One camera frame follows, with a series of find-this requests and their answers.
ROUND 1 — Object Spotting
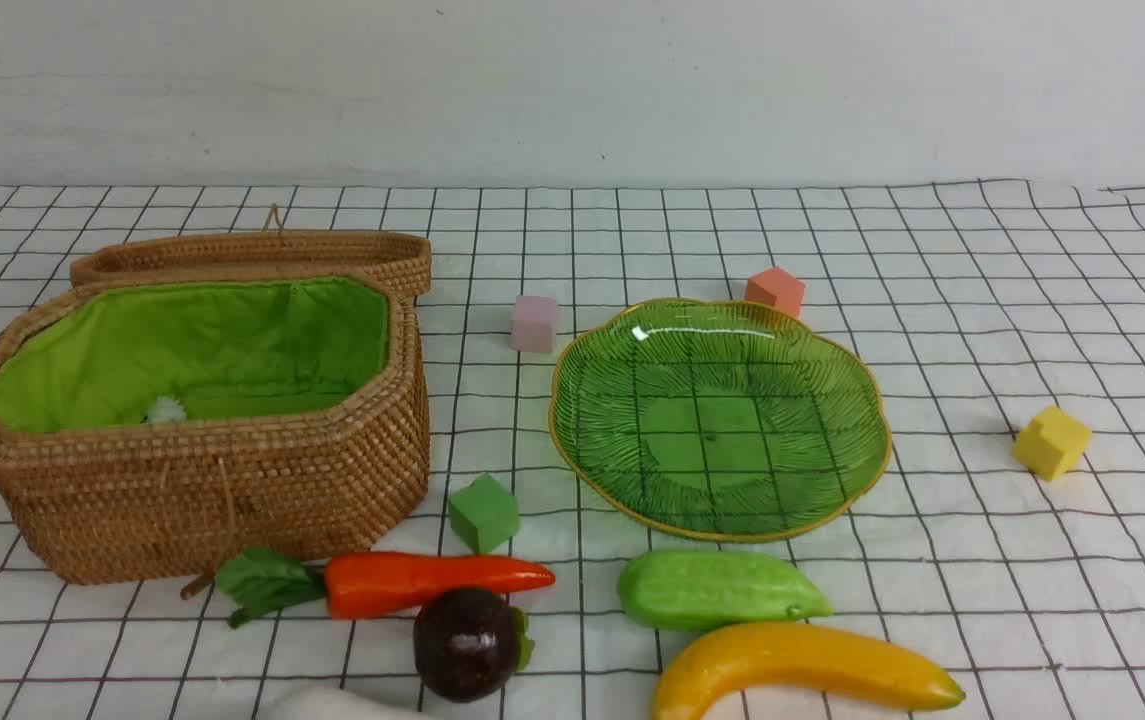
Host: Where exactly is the yellow toy banana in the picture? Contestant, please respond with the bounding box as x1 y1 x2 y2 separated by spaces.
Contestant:
649 622 966 719

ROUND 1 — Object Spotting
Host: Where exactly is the green foam cube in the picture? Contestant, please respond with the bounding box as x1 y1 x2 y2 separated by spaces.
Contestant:
448 474 521 553

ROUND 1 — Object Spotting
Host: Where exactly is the yellow foam cube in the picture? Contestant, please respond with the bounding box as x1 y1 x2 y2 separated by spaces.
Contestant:
1012 405 1093 482

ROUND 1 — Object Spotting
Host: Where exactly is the orange foam cube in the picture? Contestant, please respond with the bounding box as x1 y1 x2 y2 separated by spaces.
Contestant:
744 266 808 319

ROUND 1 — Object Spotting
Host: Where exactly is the pink foam cube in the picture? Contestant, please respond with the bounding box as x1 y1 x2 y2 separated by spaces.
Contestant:
511 295 559 354

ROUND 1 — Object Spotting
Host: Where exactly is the dark purple toy fruit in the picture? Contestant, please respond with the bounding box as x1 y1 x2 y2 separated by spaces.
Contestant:
413 585 535 705

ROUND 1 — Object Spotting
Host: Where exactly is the orange toy carrot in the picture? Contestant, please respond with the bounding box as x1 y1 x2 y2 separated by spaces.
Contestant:
214 547 556 628

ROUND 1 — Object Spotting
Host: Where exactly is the green glass leaf plate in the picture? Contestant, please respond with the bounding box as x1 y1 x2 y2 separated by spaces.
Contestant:
548 299 893 543

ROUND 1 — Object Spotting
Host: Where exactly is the green toy cucumber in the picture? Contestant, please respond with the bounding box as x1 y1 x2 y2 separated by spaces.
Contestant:
617 549 834 632

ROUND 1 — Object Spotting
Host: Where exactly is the white toy radish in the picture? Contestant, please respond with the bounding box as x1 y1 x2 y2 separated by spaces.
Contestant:
258 685 432 720

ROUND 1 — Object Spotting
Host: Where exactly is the white checkered tablecloth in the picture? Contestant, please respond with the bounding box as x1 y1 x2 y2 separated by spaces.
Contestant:
0 179 1145 719

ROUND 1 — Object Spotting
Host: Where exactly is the woven rattan basket lid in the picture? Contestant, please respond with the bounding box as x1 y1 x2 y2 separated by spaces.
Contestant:
69 208 432 296

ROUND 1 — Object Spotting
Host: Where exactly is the woven rattan basket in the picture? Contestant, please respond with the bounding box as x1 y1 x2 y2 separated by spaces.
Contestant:
0 264 431 585

